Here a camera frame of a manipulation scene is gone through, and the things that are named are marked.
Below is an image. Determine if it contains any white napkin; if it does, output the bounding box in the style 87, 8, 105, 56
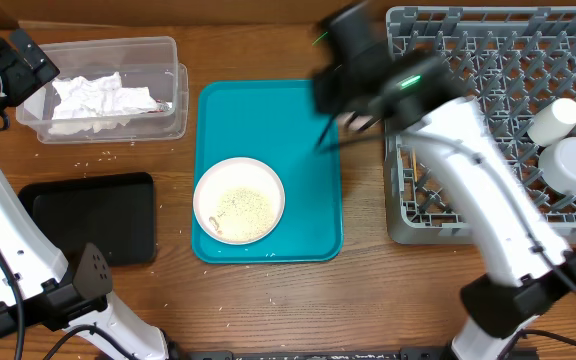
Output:
111, 87, 159, 115
49, 72, 124, 135

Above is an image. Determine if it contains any large white plate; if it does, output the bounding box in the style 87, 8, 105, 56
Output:
193, 157, 286, 245

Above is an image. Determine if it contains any white cup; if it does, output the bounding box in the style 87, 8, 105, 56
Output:
527, 98, 576, 147

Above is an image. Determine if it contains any grey small bowl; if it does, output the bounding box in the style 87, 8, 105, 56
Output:
538, 137, 576, 197

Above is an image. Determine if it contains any wooden chopstick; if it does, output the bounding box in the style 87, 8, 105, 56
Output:
411, 150, 418, 185

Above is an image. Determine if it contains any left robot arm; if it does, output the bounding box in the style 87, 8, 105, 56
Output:
0, 29, 182, 359

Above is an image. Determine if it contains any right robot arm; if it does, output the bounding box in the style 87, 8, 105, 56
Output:
313, 3, 576, 359

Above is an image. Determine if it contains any grey dishwasher rack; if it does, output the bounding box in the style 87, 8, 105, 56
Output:
386, 6, 576, 244

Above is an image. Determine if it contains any teal serving tray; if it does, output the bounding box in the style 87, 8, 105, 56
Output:
191, 80, 344, 264

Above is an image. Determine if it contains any clear plastic bin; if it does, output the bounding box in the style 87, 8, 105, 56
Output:
16, 36, 189, 144

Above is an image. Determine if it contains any black plastic tray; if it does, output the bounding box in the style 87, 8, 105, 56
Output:
18, 172, 157, 266

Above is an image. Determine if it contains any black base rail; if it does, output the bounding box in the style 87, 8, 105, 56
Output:
182, 347, 539, 360

